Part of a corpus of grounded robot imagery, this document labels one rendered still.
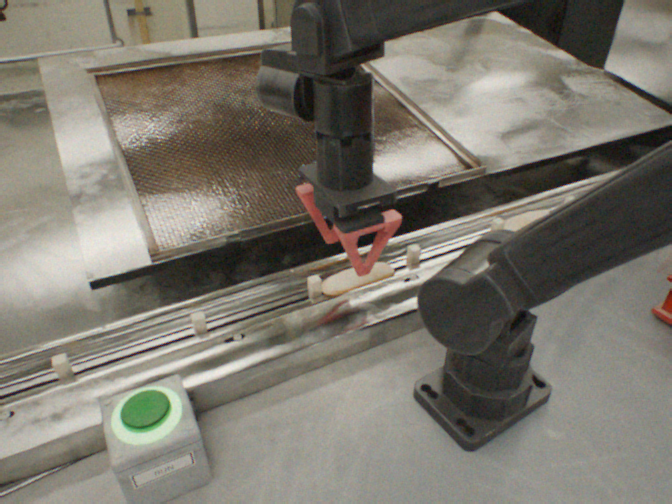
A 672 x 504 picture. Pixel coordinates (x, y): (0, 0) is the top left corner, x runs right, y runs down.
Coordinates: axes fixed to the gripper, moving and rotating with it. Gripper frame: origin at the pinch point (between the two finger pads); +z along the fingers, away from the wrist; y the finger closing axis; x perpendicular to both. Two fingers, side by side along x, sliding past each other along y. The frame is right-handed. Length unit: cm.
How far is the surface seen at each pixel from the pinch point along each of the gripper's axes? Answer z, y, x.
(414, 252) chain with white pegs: 4.3, -1.4, 10.3
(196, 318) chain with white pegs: 3.7, -1.5, -17.6
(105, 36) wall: 38, -374, 7
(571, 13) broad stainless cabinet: 19, -168, 224
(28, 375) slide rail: 5.3, -3.2, -34.7
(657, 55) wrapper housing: -7, -21, 79
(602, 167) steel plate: 9, -14, 61
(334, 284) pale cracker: 5.0, -1.3, -1.2
